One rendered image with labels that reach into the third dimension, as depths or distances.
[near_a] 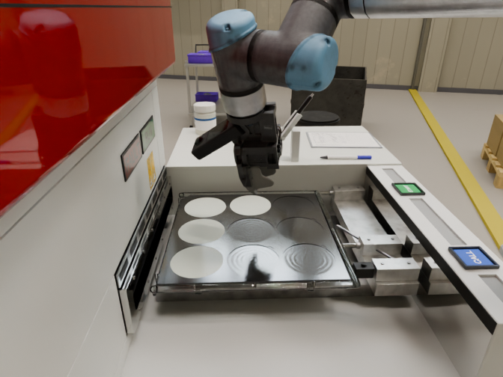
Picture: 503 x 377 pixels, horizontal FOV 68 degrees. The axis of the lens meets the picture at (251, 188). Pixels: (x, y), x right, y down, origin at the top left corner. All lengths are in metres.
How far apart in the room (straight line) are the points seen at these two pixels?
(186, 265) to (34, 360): 0.37
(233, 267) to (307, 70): 0.38
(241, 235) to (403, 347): 0.36
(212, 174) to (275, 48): 0.52
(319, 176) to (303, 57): 0.54
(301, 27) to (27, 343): 0.48
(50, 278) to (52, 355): 0.08
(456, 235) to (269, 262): 0.35
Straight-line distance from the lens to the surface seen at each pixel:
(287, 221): 0.85
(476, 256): 0.73
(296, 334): 0.71
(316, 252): 0.76
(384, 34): 7.31
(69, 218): 0.46
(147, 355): 0.70
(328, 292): 0.78
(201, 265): 0.72
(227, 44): 0.57
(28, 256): 0.39
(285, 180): 1.00
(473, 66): 7.59
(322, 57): 0.52
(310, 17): 0.56
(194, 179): 1.00
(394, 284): 0.75
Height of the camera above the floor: 1.34
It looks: 26 degrees down
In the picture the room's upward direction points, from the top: straight up
